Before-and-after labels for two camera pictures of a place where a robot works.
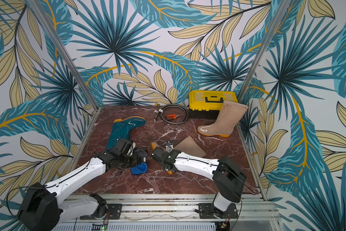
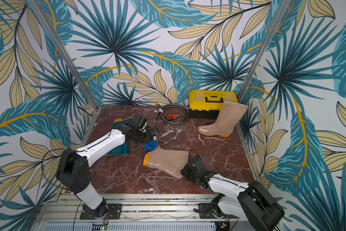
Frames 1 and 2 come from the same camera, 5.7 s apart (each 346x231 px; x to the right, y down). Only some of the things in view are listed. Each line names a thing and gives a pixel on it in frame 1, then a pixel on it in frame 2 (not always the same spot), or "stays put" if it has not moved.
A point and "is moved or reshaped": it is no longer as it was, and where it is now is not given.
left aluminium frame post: x=46 y=21 stays put
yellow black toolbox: x=207 y=104 stays put
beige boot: x=188 y=146 is moved or reshaped
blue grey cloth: x=140 y=169 -> x=150 y=146
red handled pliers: x=174 y=116 stays put
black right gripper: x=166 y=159 -> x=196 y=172
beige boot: x=231 y=112 stays put
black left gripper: x=136 y=160 -> x=148 y=137
